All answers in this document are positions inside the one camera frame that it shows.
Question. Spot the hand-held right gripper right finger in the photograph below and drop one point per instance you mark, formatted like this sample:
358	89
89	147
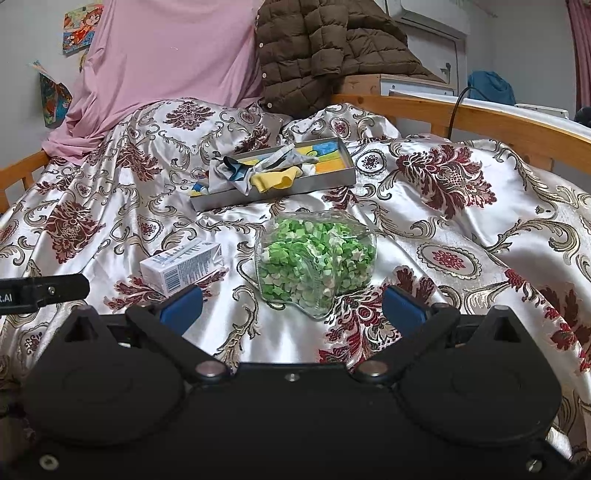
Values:
405	309

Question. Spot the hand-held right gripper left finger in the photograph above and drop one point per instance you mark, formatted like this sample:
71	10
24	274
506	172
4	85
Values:
181	307

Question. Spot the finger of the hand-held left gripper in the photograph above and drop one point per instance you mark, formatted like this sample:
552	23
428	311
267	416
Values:
64	287

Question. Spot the grey tray with cartoon drawing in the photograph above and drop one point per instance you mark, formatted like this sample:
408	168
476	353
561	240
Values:
323	177

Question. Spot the yellow striped sock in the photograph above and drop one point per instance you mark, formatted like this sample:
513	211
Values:
274	180

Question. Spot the small white carton box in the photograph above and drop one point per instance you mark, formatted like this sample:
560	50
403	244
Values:
182	267

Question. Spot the glass jar of green stars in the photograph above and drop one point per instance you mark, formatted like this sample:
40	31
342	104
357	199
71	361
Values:
314	263

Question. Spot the floral satin blanket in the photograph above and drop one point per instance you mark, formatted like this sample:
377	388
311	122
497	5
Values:
461	217

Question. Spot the colourful folded paper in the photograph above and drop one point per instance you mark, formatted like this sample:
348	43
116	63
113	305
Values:
53	97

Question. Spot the wooden white cabinet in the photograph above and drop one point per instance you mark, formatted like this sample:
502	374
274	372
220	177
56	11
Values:
401	85

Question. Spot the blue bag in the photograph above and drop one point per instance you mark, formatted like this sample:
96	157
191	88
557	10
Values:
491	87

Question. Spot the flat white object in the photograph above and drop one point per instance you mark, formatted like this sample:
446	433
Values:
542	110

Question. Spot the pink bed sheet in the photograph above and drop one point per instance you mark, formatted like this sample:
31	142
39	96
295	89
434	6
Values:
171	60

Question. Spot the white wardrobe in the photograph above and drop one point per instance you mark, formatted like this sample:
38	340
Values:
434	55

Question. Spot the brown puffer jacket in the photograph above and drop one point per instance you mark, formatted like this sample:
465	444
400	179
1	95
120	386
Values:
323	50

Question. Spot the white air conditioner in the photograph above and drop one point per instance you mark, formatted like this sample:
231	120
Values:
429	14

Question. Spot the pink curtain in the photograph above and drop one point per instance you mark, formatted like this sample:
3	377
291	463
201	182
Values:
581	46

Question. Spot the wooden bed frame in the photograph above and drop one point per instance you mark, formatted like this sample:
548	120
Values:
508	124

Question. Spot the cartoon wall poster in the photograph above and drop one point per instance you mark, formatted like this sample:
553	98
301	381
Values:
83	30

